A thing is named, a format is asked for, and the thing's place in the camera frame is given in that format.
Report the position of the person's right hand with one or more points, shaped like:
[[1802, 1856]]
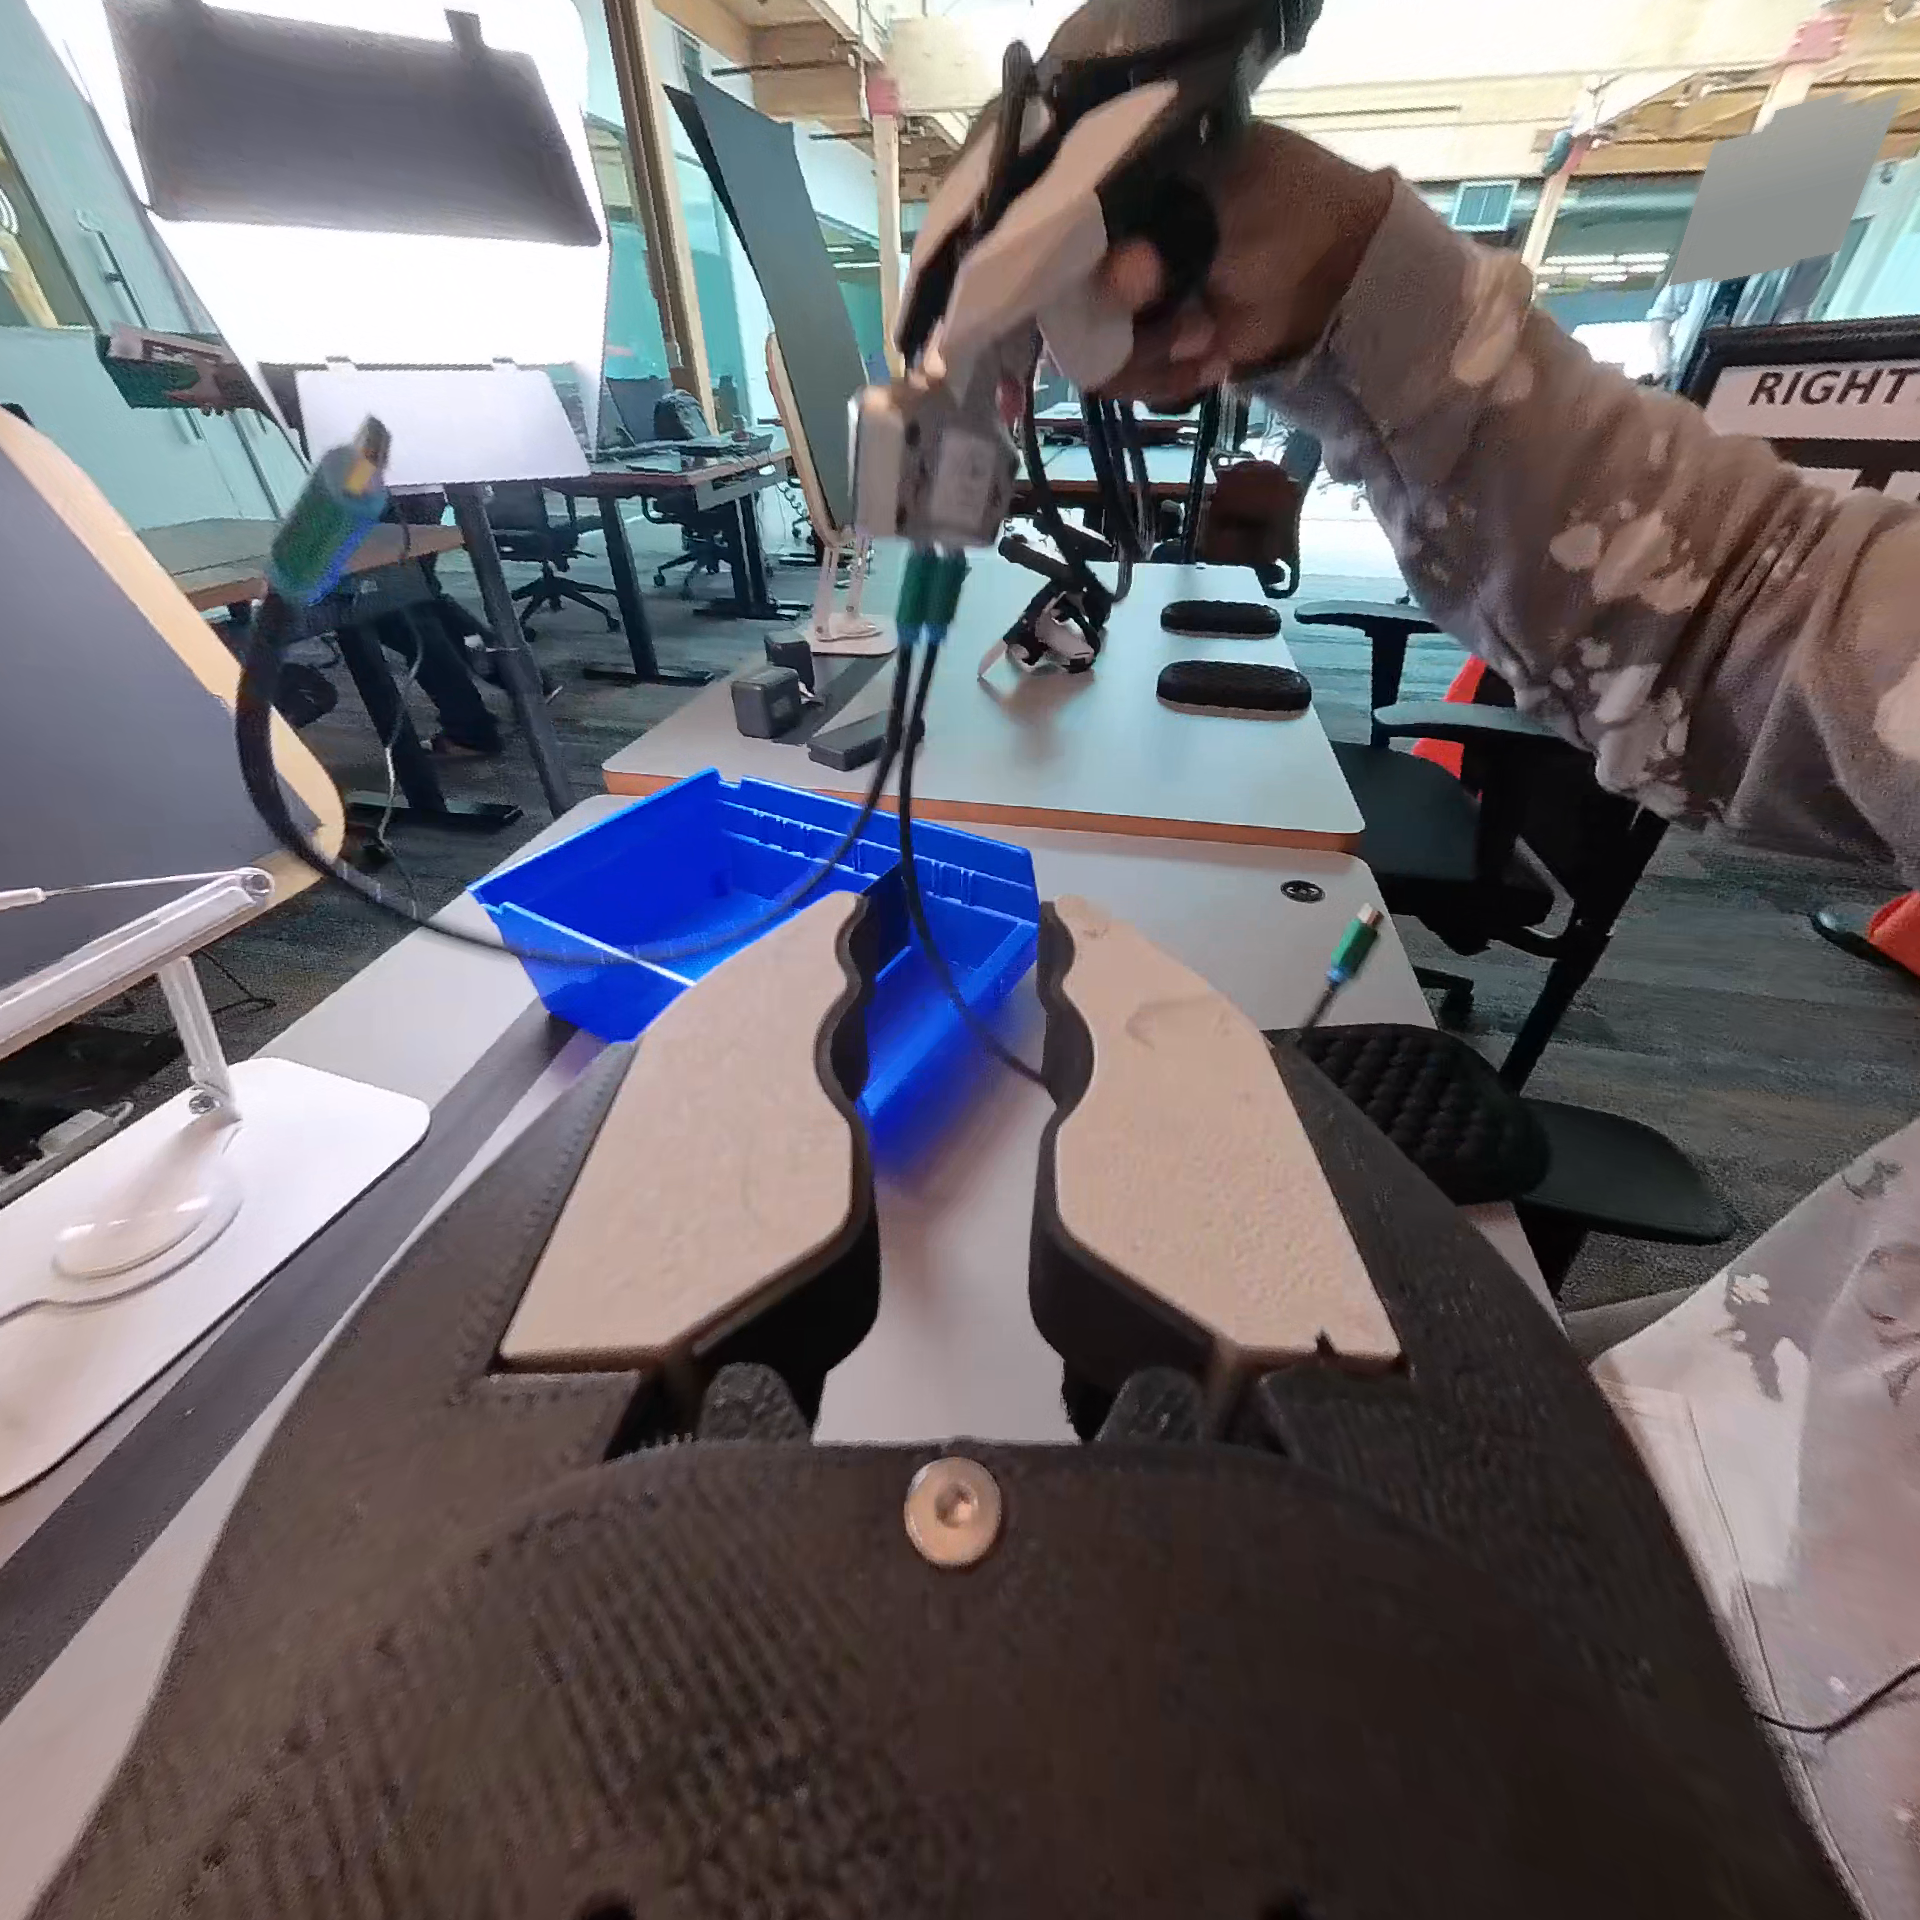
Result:
[[1289, 255]]

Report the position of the person's right forearm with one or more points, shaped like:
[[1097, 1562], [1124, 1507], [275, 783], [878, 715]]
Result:
[[1620, 555]]

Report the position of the orange white traffic cone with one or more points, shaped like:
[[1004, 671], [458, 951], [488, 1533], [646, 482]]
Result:
[[1454, 733]]

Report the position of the framed black white marker sign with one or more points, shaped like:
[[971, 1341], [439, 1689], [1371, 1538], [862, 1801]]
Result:
[[1816, 389]]

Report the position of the black chair armrest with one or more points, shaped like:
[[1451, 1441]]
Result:
[[1425, 1101]]

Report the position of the black table strip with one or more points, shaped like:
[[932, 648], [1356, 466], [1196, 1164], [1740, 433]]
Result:
[[299, 1319]]

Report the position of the silver hub adapter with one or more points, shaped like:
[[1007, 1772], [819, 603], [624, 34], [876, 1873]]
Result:
[[937, 465]]

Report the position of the black armrest pad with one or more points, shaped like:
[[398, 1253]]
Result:
[[1219, 617], [1232, 689]]

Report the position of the person's grey hoodie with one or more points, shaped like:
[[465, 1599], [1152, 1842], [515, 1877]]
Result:
[[1799, 1424]]

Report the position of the studio light panel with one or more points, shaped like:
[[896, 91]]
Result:
[[375, 299]]

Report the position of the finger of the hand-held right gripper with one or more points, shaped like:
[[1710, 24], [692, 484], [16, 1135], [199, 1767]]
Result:
[[974, 210], [1050, 225]]

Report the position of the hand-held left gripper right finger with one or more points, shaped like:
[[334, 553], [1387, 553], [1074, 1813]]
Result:
[[1214, 1185]]

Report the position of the white tablet stand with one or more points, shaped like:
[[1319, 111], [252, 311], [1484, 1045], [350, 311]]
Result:
[[224, 1200]]

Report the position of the blue plastic bin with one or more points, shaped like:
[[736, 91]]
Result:
[[660, 901]]

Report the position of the black rectangular box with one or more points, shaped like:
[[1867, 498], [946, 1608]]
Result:
[[862, 744]]

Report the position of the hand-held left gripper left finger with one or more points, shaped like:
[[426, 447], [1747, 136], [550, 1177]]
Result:
[[691, 1185]]

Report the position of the grey small box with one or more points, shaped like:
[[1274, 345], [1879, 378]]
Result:
[[768, 701], [786, 652]]

